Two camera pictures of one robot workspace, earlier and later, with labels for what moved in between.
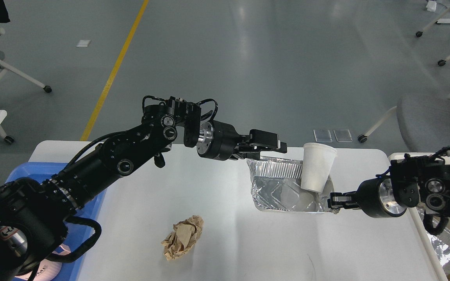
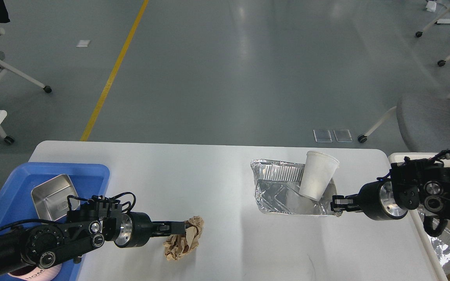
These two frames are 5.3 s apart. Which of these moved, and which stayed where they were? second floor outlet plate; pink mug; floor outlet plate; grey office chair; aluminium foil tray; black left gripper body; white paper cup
Moved: black left gripper body; white paper cup; aluminium foil tray
Stayed: second floor outlet plate; pink mug; floor outlet plate; grey office chair
